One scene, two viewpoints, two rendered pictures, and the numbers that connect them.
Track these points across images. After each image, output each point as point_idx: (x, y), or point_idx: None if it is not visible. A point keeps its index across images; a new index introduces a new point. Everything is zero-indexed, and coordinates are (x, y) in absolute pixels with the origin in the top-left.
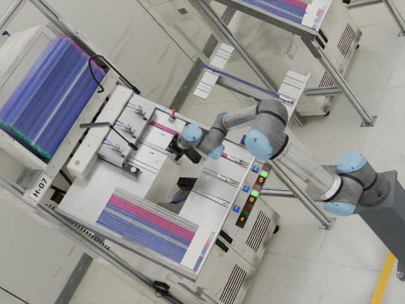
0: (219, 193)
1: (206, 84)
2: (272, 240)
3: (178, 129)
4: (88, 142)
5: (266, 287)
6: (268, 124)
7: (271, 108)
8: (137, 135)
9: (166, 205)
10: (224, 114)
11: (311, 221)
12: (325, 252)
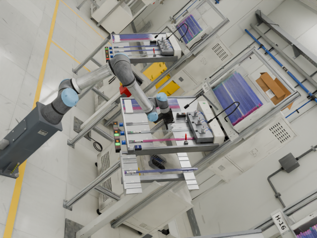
0: (134, 126)
1: (184, 160)
2: (96, 204)
3: (178, 141)
4: (208, 110)
5: (87, 176)
6: (121, 57)
7: (125, 62)
8: (192, 123)
9: (161, 157)
10: (153, 107)
11: (78, 210)
12: (62, 185)
